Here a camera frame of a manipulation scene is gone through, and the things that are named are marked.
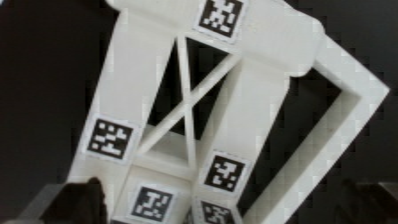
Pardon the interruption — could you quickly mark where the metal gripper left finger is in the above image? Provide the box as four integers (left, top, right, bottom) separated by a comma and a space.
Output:
14, 177, 107, 224

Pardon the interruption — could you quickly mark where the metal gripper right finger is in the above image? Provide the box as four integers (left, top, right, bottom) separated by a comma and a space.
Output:
336, 180, 398, 224

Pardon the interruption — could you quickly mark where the white chair back frame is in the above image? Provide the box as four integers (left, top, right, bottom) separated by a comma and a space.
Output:
67, 0, 389, 224

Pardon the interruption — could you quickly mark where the white tagged cube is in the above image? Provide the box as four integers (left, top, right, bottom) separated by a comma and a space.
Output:
110, 180, 190, 224

